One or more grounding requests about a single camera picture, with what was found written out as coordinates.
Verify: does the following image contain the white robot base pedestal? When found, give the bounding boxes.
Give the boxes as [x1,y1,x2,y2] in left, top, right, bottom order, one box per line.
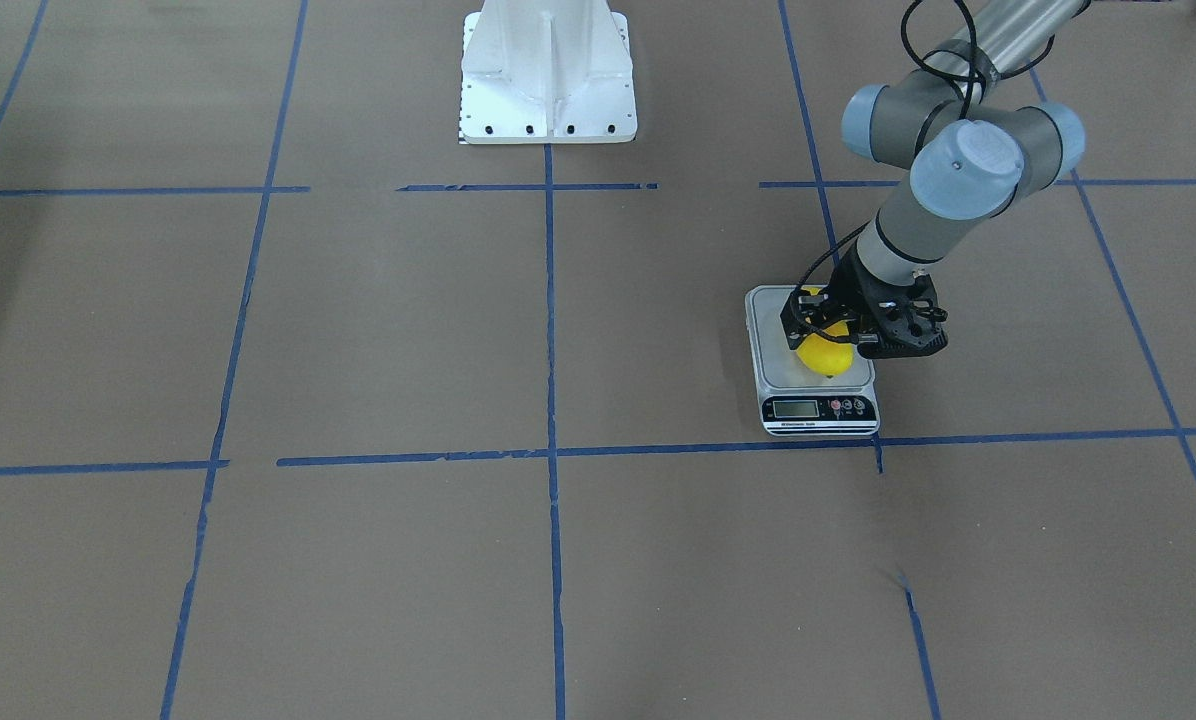
[458,1,639,145]

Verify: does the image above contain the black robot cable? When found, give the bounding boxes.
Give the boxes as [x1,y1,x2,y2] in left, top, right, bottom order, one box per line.
[794,0,999,336]

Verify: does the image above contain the white digital kitchen scale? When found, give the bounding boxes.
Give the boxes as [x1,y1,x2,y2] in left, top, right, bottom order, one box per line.
[745,283,881,438]

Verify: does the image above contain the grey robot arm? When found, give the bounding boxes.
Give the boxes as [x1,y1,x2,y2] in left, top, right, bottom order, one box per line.
[780,1,1087,360]

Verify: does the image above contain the yellow mango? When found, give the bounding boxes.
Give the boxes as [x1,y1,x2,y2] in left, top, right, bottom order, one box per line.
[794,289,855,378]

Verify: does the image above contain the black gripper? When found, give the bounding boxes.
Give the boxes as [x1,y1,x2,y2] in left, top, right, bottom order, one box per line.
[780,249,947,359]

